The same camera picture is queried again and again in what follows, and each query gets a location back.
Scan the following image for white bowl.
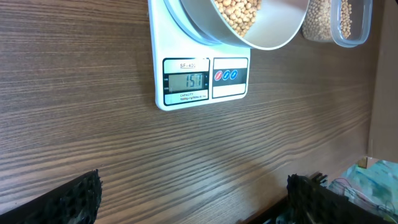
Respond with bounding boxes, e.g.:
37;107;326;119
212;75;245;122
182;0;310;50

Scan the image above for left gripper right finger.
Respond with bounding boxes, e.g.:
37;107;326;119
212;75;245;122
287;174;388;224

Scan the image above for clear plastic container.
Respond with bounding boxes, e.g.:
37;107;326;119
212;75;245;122
301;0;373;49

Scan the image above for soybeans in bowl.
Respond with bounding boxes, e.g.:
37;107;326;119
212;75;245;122
213;0;262;37

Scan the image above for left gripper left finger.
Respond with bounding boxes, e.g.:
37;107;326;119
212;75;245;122
1;169;102;224

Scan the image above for soybeans pile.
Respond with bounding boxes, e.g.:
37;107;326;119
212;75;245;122
302;0;352;42

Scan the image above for white digital kitchen scale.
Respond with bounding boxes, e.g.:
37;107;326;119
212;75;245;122
148;0;251;111

